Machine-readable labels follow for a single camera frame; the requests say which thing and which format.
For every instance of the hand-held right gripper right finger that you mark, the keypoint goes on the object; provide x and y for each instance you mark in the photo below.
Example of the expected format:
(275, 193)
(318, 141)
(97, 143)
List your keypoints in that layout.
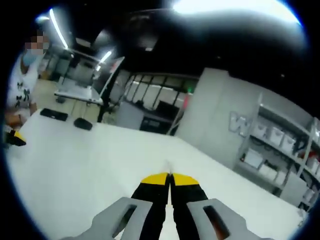
(187, 200)

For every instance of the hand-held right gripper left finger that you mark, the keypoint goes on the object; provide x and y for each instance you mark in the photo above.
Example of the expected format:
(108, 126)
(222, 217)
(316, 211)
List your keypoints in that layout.
(150, 200)

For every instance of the black flat case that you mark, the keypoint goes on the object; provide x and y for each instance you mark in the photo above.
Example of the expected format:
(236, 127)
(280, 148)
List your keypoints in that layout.
(53, 114)

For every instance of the black stand base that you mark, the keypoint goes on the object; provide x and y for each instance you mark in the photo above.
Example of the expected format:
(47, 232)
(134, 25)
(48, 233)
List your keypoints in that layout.
(83, 124)

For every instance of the grey work table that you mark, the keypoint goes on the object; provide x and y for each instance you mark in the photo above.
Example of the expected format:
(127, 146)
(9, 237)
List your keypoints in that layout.
(77, 96)

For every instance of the grey shelf unit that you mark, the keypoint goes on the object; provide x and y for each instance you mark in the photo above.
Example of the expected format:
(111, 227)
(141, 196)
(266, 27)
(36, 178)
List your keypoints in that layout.
(250, 150)

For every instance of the black floor monitor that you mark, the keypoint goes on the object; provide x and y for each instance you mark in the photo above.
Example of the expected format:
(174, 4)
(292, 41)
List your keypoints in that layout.
(168, 108)

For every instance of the red hanging banner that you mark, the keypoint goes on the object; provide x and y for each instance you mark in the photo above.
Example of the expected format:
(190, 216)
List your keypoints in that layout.
(186, 103)

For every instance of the grey low cabinet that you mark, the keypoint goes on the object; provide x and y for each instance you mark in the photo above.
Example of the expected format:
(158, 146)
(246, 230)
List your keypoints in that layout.
(295, 185)

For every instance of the rows of white storage bins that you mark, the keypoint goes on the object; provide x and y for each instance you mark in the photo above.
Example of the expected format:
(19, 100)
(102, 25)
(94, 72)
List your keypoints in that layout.
(275, 135)

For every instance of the pink monitor on stand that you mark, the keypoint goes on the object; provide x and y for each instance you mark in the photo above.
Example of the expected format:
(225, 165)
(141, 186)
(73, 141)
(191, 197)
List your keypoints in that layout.
(113, 75)

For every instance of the ceiling light strip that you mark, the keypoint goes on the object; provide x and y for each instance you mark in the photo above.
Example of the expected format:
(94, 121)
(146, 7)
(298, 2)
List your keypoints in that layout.
(105, 56)
(58, 28)

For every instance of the hanging ceiling screen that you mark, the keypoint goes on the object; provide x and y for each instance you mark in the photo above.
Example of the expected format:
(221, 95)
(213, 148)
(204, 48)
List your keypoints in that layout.
(147, 37)

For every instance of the wide ceiling light band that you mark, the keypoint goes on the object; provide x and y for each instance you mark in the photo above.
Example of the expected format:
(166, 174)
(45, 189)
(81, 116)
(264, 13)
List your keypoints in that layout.
(225, 10)

